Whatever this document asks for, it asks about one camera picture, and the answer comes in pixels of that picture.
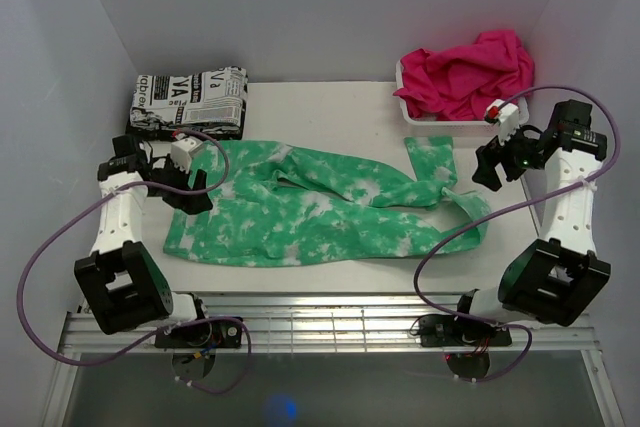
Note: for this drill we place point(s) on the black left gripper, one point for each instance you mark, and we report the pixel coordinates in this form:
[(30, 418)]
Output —
[(190, 203)]

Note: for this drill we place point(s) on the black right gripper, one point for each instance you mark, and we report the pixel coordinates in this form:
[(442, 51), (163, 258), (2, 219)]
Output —
[(489, 156)]

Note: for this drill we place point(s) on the green white tie-dye trousers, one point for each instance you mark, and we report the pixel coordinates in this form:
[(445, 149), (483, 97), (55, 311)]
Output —
[(287, 206)]

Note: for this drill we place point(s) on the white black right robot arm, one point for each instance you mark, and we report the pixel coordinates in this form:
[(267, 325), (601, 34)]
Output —
[(559, 274)]

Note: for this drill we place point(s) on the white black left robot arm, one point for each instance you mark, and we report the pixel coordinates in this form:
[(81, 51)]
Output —
[(121, 282)]

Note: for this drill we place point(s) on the newspaper print folded trousers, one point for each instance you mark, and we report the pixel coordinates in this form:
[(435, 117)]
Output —
[(212, 102)]

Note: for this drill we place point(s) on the pink crumpled trousers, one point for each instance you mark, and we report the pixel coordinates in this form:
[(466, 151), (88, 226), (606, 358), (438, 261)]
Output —
[(459, 83)]

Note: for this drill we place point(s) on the white plastic basket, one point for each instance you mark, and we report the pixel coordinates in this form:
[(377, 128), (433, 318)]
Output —
[(429, 126)]

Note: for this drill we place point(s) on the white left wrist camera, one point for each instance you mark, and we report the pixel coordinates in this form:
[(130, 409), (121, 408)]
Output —
[(183, 151)]

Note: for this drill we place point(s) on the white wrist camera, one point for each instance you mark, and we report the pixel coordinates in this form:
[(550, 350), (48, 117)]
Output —
[(508, 118), (183, 151)]

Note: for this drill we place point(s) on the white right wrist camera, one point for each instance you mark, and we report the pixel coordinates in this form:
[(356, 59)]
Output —
[(508, 118)]

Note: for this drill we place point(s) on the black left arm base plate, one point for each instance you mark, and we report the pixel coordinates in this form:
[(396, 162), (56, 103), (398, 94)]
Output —
[(220, 333)]

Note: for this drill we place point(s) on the aluminium rail frame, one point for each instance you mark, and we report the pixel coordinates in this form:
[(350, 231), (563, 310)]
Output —
[(322, 324)]

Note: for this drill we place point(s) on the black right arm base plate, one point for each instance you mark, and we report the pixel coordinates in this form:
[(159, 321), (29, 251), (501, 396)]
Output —
[(439, 330)]

